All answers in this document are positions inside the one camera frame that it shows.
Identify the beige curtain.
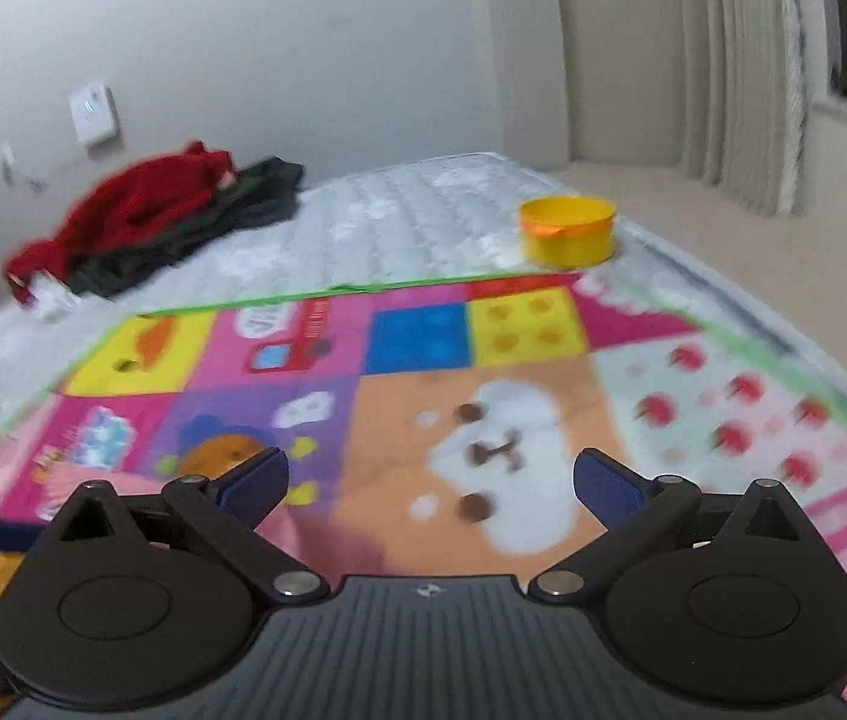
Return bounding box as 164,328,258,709
680,0,828,218

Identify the white wall switch plate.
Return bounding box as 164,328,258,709
69,82,119,149

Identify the dark green garment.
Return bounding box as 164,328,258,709
64,156,307,298

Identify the colourful cartoon play mat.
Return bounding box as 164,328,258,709
0,271,847,578

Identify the red garment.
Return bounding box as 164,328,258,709
2,142,236,304

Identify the yellow round plastic tub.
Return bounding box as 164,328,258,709
518,195,617,270

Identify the white quilted mattress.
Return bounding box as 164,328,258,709
0,153,847,433

